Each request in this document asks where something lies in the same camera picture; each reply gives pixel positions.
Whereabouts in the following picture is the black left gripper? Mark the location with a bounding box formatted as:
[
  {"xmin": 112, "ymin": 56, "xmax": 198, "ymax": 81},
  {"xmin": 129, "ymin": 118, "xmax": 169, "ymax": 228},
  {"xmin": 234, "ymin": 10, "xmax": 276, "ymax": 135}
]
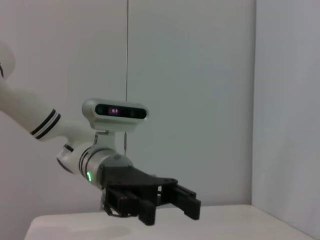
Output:
[{"xmin": 99, "ymin": 165, "xmax": 203, "ymax": 227}]

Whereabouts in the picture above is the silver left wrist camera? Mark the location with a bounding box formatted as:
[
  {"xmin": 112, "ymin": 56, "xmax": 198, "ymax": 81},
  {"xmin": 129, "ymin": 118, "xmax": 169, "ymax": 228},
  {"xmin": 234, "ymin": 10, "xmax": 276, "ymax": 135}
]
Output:
[{"xmin": 81, "ymin": 97, "xmax": 150, "ymax": 151}]

